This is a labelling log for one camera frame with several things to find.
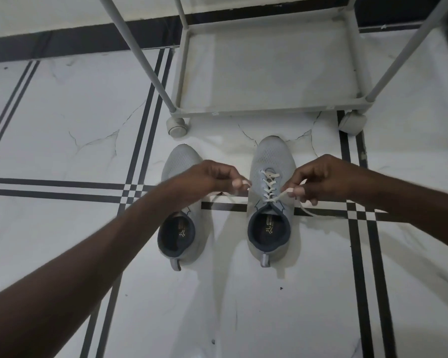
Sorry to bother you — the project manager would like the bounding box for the white shoelace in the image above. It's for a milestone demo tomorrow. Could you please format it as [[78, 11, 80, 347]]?
[[208, 168, 323, 219]]

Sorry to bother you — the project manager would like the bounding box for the person's right forearm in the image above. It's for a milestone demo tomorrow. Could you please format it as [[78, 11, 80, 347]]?
[[363, 171, 448, 255]]

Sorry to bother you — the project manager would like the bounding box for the grey laced sneaker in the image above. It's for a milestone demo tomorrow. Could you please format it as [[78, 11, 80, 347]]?
[[247, 136, 298, 268]]

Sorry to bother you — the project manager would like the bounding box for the grey rolling cart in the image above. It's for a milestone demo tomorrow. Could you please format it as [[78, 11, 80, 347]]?
[[96, 0, 448, 140]]

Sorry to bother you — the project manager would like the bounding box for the person's left forearm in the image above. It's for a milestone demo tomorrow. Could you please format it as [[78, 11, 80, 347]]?
[[0, 180, 185, 358]]

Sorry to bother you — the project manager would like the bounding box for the person's left hand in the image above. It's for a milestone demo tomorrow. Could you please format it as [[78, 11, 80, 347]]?
[[170, 160, 253, 210]]

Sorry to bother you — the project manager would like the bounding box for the person's right hand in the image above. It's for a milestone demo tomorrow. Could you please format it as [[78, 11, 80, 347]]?
[[281, 154, 371, 206]]

